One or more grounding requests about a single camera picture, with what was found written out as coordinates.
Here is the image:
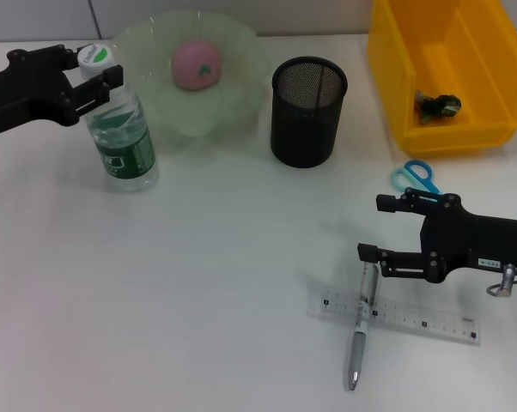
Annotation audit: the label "silver ballpoint pen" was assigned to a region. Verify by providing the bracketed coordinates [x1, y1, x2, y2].
[347, 262, 379, 391]

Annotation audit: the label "yellow plastic bin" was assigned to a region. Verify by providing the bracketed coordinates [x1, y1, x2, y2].
[366, 0, 517, 158]

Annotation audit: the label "clear plastic water bottle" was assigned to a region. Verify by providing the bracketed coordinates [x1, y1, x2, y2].
[76, 42, 160, 194]

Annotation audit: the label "black mesh pen holder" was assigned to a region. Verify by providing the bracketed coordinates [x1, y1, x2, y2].
[270, 56, 349, 169]

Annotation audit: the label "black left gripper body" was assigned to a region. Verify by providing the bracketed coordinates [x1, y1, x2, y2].
[0, 49, 77, 139]

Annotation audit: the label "translucent green fruit plate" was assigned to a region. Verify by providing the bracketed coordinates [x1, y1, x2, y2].
[110, 11, 271, 151]

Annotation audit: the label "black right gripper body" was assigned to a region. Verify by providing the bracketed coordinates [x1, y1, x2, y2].
[419, 193, 517, 285]

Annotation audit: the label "clear plastic ruler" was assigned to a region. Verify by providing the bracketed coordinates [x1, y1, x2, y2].
[307, 288, 482, 347]

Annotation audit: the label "pink toy peach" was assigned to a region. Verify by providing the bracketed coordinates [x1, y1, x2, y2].
[170, 37, 222, 91]

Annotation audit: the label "blue scissors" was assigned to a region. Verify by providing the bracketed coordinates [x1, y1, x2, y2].
[390, 159, 445, 201]

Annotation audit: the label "green plastic wrapper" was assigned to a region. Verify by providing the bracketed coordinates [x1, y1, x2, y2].
[413, 89, 463, 126]

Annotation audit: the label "right gripper cable with plug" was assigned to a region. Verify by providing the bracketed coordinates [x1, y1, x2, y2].
[485, 262, 517, 298]

